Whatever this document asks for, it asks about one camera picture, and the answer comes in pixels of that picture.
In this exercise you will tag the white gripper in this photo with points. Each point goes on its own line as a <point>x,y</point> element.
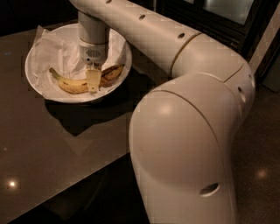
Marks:
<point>94,52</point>

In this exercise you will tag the yellow ripe banana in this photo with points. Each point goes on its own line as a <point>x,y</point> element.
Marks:
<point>80,86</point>

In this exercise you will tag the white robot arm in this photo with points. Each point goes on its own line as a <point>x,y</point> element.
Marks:
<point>181,132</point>

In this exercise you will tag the white bowl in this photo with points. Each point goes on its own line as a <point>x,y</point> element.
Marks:
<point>35,73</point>

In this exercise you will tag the white crumpled paper liner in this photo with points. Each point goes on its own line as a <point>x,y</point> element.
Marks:
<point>55,55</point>

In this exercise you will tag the black glass door refrigerator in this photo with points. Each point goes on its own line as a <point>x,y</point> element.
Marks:
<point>247,26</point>

